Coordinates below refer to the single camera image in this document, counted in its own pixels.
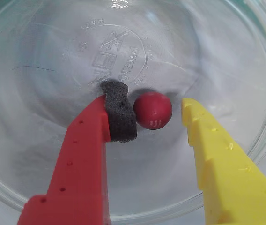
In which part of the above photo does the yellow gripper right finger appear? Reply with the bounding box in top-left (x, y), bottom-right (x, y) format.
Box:
top-left (181, 97), bottom-right (266, 225)

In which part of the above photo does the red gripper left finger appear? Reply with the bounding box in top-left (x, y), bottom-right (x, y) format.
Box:
top-left (17, 79), bottom-right (138, 225)

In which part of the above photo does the plain red round candy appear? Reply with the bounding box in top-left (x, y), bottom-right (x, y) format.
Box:
top-left (133, 91), bottom-right (173, 130)

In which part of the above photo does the clear glass bowl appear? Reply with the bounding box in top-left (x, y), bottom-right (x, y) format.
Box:
top-left (0, 0), bottom-right (266, 218)

